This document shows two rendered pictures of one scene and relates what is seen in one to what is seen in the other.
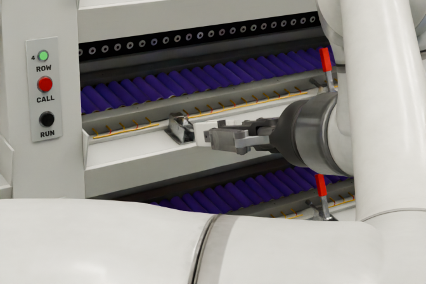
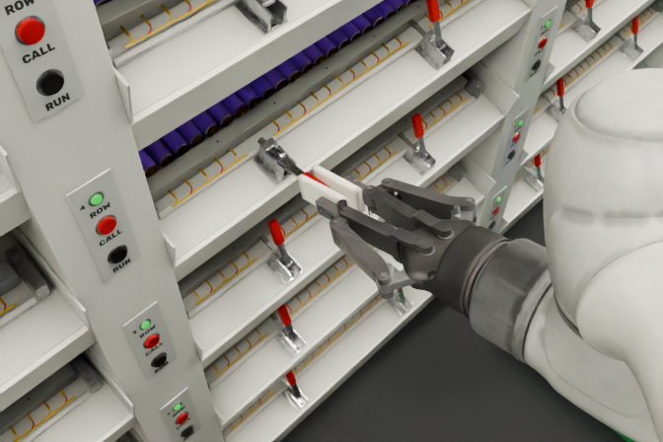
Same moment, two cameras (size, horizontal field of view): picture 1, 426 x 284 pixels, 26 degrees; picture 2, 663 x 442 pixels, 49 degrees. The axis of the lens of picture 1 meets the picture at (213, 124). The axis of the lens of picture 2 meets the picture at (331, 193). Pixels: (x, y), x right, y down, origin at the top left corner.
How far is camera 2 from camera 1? 68 cm
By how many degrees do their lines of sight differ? 34
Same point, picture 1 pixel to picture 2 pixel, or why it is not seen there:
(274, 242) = not seen: outside the picture
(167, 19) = (253, 70)
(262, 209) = (356, 161)
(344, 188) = (435, 105)
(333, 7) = (609, 346)
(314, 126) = (502, 324)
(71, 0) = (119, 118)
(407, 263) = not seen: outside the picture
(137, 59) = not seen: hidden behind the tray
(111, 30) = (181, 117)
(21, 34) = (57, 191)
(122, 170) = (216, 242)
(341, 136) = (551, 370)
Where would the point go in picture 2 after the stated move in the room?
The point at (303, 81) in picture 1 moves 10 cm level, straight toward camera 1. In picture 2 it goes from (403, 26) to (413, 80)
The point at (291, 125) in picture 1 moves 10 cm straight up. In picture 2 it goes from (460, 290) to (479, 214)
